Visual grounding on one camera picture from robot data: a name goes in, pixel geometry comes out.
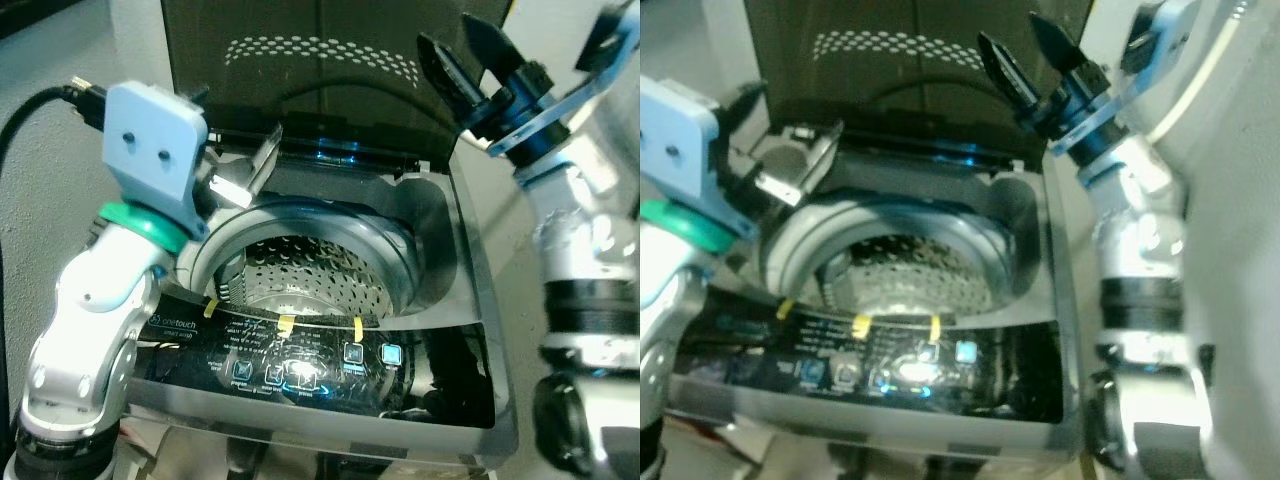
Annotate black washer control panel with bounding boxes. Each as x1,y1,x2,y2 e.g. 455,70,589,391
130,290,497,432
670,300,1064,424

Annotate perforated steel washer drum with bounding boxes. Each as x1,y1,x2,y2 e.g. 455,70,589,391
214,234,397,320
820,234,977,317

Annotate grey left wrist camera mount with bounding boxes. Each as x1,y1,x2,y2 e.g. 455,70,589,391
102,82,212,237
640,75,747,237

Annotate dark washer lid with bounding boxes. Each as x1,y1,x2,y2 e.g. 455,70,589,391
160,0,512,177
745,0,1097,173

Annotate grey detergent compartment flap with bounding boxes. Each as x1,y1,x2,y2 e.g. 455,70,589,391
205,125,284,212
750,122,844,210

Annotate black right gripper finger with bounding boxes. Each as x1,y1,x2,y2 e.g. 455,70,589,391
418,35,491,126
1030,15,1086,79
978,32,1046,116
462,12,526,86

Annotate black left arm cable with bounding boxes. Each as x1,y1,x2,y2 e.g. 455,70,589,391
0,78,109,301

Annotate grey top-load washing machine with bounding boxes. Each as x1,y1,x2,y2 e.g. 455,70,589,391
660,0,1097,463
120,0,522,471

